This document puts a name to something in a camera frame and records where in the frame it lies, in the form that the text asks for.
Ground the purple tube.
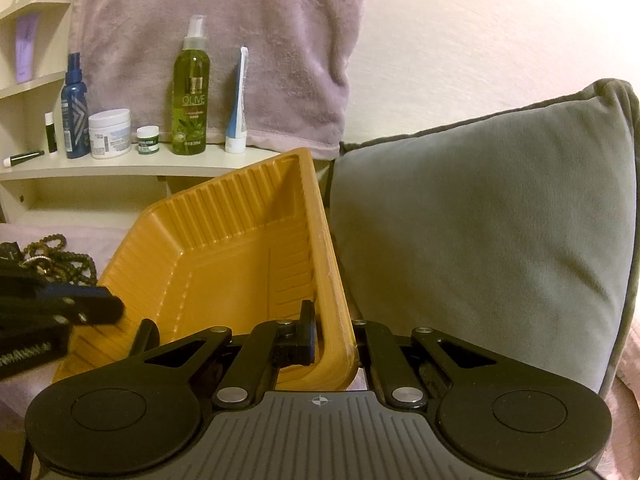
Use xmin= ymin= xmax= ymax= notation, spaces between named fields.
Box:
xmin=14 ymin=14 xmax=41 ymax=83

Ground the dark small bead necklace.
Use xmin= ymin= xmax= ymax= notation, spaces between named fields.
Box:
xmin=0 ymin=232 xmax=98 ymax=288

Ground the blue spray bottle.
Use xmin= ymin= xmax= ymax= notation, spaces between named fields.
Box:
xmin=60 ymin=52 xmax=91 ymax=160

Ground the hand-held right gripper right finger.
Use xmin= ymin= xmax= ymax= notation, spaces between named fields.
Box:
xmin=352 ymin=319 xmax=498 ymax=406

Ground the yellow plastic tray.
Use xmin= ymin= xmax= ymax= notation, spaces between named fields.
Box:
xmin=52 ymin=147 xmax=359 ymax=391

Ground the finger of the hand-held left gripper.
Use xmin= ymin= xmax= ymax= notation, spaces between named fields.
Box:
xmin=0 ymin=269 xmax=126 ymax=327
xmin=0 ymin=311 xmax=85 ymax=349

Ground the white and green stick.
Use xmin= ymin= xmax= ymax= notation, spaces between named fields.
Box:
xmin=44 ymin=111 xmax=59 ymax=154

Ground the small green jar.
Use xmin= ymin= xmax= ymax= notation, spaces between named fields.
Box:
xmin=136 ymin=126 xmax=161 ymax=157

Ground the cream shelf unit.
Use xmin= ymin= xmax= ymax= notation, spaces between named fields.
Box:
xmin=0 ymin=0 xmax=331 ymax=226

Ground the green spray bottle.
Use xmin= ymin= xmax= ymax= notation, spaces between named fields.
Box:
xmin=171 ymin=15 xmax=210 ymax=156

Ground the pink towel mat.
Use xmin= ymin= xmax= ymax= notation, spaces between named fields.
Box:
xmin=0 ymin=222 xmax=133 ymax=406

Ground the dark green tube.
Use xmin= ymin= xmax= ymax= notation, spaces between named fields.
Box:
xmin=2 ymin=150 xmax=46 ymax=168

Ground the hanging mauve towel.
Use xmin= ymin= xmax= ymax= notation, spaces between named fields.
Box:
xmin=67 ymin=0 xmax=372 ymax=161

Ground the white and blue tube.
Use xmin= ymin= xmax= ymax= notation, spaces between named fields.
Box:
xmin=224 ymin=46 xmax=250 ymax=154

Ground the white cream jar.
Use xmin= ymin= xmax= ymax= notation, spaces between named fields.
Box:
xmin=88 ymin=108 xmax=133 ymax=160

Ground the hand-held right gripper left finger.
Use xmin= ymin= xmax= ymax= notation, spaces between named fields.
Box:
xmin=127 ymin=300 xmax=318 ymax=408

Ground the grey pillow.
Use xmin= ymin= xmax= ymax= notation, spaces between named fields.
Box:
xmin=327 ymin=78 xmax=640 ymax=397

